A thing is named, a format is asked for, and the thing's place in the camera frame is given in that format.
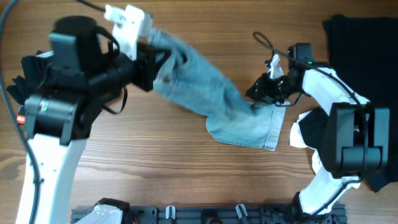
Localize light blue denim shorts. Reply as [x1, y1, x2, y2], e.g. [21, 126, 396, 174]
[149, 29, 285, 151]

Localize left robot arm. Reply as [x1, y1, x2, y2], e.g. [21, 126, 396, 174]
[17, 15, 160, 223]

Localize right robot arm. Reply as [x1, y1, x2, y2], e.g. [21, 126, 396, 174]
[246, 43, 389, 223]

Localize white and black garment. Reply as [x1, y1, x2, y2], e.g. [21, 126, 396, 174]
[289, 107, 346, 187]

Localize black shirt with logo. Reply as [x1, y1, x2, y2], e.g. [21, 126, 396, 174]
[322, 14, 397, 192]

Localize folded black garment stack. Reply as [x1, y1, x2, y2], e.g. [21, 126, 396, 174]
[6, 50, 53, 105]

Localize orange Maxxis label card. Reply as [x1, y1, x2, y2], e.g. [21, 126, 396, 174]
[16, 105, 25, 125]

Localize right black cable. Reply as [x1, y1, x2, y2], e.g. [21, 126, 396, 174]
[252, 30, 369, 218]

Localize black cable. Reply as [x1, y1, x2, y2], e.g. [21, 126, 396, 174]
[0, 0, 43, 224]
[252, 30, 369, 218]

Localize left black cable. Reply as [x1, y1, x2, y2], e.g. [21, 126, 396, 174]
[0, 0, 43, 224]

